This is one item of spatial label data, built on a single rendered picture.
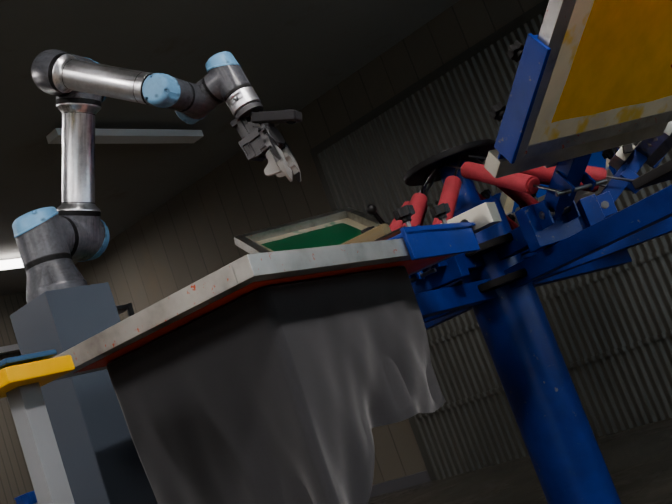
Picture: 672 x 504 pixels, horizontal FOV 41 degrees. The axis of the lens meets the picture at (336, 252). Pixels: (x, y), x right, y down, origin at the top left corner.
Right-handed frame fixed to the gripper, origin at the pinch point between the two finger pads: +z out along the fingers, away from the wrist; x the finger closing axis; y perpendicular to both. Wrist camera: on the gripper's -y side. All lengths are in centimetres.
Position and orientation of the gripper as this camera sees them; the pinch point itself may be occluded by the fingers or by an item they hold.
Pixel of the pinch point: (295, 175)
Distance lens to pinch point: 212.2
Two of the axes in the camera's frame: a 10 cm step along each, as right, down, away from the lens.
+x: -3.6, 0.4, -9.3
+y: -7.9, 5.2, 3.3
